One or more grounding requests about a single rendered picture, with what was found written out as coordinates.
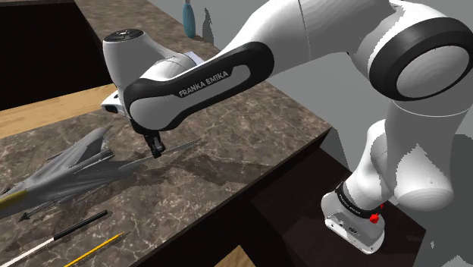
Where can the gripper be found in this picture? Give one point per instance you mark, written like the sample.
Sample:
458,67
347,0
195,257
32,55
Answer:
150,137

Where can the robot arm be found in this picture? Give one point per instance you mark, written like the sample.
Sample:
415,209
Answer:
332,44

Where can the grey toy jet aircraft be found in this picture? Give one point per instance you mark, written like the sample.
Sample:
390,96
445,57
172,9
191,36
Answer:
70,174

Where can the yellow pencil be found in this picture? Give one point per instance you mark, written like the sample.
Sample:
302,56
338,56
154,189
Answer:
97,248

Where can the black and white pen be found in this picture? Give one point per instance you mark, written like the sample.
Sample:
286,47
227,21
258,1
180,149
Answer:
62,233

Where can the teal bottle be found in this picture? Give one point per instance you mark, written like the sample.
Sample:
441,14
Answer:
189,20

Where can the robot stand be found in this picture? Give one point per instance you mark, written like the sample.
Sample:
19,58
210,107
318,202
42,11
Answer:
303,192

